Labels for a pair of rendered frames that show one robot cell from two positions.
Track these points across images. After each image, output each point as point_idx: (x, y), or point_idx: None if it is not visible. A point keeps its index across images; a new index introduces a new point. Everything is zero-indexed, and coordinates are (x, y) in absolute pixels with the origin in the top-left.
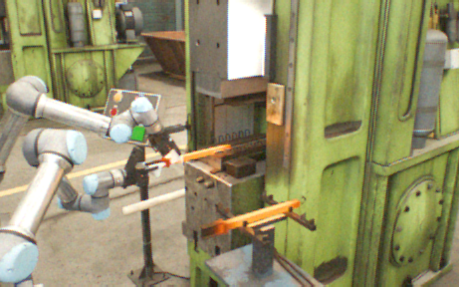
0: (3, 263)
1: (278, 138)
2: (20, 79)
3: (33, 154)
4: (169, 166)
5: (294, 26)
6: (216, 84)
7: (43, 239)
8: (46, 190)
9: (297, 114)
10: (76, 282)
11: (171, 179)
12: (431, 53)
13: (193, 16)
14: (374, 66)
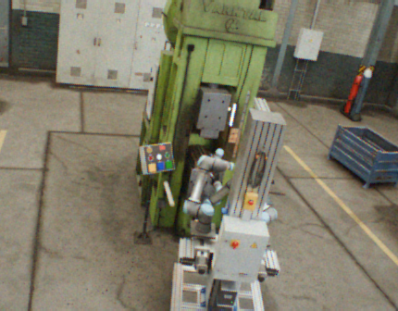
0: (276, 215)
1: (231, 147)
2: (208, 158)
3: None
4: (18, 183)
5: (245, 107)
6: (216, 132)
7: (63, 259)
8: None
9: (242, 137)
10: (126, 260)
11: (41, 191)
12: None
13: (205, 105)
14: None
